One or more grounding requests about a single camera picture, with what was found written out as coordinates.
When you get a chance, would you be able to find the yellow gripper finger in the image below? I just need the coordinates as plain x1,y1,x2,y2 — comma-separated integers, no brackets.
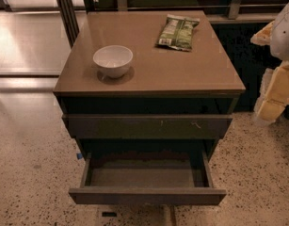
250,22,274,46
254,61,289,122

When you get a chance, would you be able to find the drawer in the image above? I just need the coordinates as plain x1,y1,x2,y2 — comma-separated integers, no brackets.
69,151,227,205
62,114,232,139

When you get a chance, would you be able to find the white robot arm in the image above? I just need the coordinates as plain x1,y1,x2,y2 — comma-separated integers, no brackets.
250,2,289,123

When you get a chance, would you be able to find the brown drawer cabinet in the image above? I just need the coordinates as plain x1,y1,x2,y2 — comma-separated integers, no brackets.
54,11,245,154

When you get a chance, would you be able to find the top drawer front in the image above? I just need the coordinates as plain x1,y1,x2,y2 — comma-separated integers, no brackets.
62,114,232,139

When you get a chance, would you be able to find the green snack bag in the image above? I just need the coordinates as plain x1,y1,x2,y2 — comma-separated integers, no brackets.
156,14,200,52

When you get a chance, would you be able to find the white ceramic bowl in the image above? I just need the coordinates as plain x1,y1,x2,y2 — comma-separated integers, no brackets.
93,45,134,78

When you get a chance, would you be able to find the black floor marker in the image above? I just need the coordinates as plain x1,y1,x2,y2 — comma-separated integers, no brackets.
102,212,117,218

